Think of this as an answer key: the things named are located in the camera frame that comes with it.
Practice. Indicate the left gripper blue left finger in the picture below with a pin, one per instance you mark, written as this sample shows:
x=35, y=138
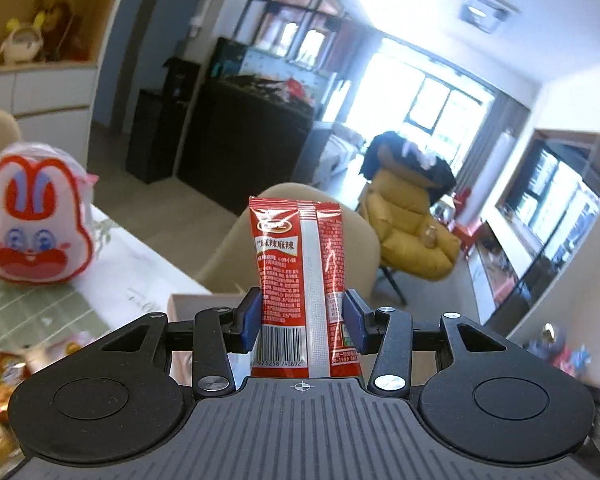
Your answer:
x=219, y=331

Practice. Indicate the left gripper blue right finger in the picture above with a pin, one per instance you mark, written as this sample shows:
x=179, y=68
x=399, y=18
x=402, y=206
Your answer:
x=387, y=334

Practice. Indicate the red long snack packet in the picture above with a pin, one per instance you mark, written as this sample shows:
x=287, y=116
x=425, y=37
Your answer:
x=299, y=249

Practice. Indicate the pink cardboard box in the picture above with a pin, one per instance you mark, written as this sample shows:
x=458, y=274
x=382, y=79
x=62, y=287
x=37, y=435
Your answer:
x=184, y=308

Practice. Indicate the white tv console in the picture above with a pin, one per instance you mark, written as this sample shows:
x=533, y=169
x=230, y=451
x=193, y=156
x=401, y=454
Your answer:
x=502, y=298

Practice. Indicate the red child stool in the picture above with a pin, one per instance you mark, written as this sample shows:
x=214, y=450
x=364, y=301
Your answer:
x=467, y=230

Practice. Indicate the yellow lounge chair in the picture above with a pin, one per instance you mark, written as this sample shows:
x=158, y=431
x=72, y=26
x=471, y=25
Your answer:
x=402, y=184

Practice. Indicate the white floor air conditioner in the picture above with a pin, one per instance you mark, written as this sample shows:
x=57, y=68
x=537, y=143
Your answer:
x=492, y=170

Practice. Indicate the green grid tablecloth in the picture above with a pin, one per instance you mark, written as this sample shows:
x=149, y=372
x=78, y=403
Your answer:
x=32, y=315

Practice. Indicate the black cabinet with fish tank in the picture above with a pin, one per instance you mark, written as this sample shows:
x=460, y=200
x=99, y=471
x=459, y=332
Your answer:
x=253, y=120

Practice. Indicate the black water dispenser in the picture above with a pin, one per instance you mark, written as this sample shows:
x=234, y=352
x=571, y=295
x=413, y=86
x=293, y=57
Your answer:
x=159, y=121

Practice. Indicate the red white rabbit plush bag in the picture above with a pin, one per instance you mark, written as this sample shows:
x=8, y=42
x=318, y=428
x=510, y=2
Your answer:
x=46, y=222

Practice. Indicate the ceiling light fixture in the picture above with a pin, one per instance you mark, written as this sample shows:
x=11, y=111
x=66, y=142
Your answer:
x=488, y=16

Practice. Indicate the white yellow rabbit figurine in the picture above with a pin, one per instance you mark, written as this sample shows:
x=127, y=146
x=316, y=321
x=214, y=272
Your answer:
x=23, y=40

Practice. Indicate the wooden display shelf cabinet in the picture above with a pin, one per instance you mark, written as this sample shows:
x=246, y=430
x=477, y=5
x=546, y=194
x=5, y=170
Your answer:
x=51, y=54

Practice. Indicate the television on wall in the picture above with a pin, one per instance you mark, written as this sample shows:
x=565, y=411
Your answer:
x=550, y=203

